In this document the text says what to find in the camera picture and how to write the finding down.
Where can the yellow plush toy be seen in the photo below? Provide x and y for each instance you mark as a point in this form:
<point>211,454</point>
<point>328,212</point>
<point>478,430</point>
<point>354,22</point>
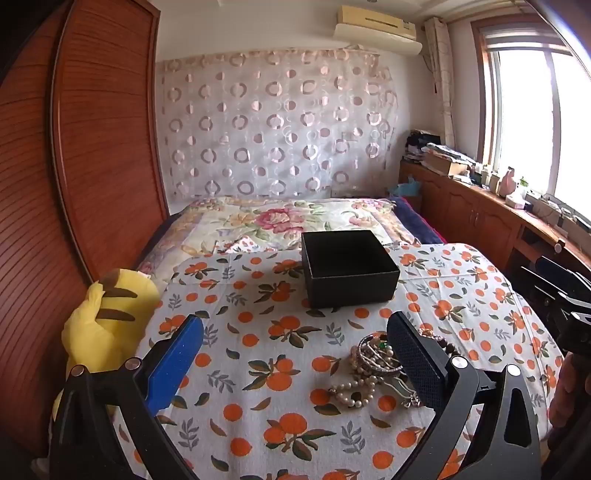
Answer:
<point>92,341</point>

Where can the pink figurine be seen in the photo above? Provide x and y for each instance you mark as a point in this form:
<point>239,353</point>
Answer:
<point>510,181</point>

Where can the blue plastic bag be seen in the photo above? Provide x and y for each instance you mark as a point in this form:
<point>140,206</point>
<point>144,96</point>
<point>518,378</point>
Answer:
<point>406,189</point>

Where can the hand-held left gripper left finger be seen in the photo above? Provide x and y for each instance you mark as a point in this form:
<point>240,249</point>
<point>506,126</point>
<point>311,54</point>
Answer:
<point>178,364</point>

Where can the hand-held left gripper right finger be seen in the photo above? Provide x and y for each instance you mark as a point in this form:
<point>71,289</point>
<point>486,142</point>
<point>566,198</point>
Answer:
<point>415,364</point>

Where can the sheer circle pattern curtain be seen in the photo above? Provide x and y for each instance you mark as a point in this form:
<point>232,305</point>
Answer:
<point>277,124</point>

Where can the pale window curtain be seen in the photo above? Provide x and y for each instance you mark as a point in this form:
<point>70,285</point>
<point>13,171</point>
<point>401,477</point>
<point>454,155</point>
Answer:
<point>443,83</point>

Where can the wooden cabinet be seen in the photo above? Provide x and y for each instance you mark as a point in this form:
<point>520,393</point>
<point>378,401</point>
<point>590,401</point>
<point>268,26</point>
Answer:
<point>471,217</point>

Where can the stack of papers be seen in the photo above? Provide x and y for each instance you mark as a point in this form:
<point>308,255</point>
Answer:
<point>448,159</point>

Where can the orange fruit print cloth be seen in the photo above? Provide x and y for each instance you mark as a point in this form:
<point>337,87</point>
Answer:
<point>277,369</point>

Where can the dark blue blanket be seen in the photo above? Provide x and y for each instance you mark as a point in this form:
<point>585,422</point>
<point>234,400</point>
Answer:
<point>422,226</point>

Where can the floral quilt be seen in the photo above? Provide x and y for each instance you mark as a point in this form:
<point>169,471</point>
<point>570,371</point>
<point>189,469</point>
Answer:
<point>277,221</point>

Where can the cream air conditioner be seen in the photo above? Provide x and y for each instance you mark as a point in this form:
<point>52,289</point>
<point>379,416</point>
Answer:
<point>378,32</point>

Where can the white tissue box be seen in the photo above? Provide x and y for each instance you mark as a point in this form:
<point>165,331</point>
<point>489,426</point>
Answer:
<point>515,201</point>

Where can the window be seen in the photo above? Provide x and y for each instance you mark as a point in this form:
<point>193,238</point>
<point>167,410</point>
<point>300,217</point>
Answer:
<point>531,115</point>

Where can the person's right hand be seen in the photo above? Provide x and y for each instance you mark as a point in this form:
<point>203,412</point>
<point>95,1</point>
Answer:
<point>572,397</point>

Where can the black square box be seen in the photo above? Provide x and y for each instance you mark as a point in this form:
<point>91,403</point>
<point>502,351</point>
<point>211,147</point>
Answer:
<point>346,286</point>

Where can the pile of dark clothes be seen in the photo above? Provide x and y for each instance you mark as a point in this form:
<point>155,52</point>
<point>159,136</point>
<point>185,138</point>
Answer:
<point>418,145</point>

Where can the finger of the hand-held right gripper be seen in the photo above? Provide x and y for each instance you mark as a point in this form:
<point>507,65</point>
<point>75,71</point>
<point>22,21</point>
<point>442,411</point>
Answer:
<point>561,270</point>

